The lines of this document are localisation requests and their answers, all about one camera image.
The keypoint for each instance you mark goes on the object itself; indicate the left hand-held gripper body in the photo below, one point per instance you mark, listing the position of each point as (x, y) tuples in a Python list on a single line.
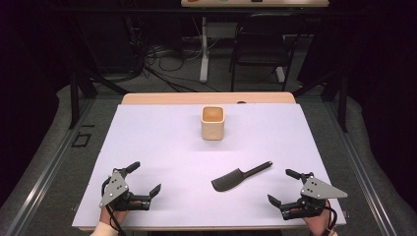
[(114, 190)]

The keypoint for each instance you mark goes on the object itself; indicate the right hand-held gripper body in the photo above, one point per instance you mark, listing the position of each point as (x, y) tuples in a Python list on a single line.
[(316, 190)]

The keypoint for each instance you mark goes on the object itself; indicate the black spatula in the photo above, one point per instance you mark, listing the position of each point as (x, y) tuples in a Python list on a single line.
[(229, 182)]

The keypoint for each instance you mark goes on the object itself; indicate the beige square cup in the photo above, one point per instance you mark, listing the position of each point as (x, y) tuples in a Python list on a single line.
[(213, 126)]

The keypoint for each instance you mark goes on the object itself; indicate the person's left hand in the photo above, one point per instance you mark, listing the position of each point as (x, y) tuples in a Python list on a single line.
[(113, 216)]

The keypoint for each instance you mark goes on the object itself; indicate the person's right hand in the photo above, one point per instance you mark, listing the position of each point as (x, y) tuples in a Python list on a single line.
[(316, 224)]

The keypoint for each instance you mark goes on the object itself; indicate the white table mat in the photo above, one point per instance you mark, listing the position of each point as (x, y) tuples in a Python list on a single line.
[(164, 147)]

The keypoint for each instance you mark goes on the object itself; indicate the black metal stand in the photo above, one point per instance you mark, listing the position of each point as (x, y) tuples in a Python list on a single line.
[(74, 98), (342, 98)]

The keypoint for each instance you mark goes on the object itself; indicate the black chair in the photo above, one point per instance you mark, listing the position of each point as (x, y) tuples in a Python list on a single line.
[(262, 49)]

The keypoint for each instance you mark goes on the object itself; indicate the white-legged background table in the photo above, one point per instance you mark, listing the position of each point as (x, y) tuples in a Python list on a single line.
[(262, 3)]

